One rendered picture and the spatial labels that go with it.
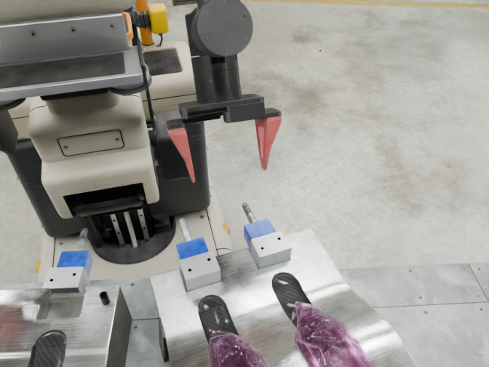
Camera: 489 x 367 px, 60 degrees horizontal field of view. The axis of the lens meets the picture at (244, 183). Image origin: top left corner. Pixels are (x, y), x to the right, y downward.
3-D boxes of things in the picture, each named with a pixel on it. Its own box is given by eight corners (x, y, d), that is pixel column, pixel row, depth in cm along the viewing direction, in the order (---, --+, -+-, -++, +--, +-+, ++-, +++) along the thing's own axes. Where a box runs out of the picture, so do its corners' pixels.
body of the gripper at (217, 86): (266, 111, 52) (260, 49, 50) (184, 124, 50) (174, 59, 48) (253, 106, 58) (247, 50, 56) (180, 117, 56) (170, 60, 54)
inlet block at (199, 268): (168, 235, 70) (164, 212, 66) (197, 227, 71) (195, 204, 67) (188, 301, 61) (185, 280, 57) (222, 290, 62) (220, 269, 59)
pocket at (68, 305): (54, 302, 58) (46, 287, 56) (94, 300, 58) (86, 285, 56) (45, 333, 55) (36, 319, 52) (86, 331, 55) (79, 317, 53)
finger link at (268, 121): (287, 172, 55) (281, 99, 52) (233, 181, 54) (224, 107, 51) (272, 161, 61) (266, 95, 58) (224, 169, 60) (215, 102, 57)
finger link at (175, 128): (235, 181, 54) (225, 107, 51) (178, 191, 52) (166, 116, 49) (225, 169, 60) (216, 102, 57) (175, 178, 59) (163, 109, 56)
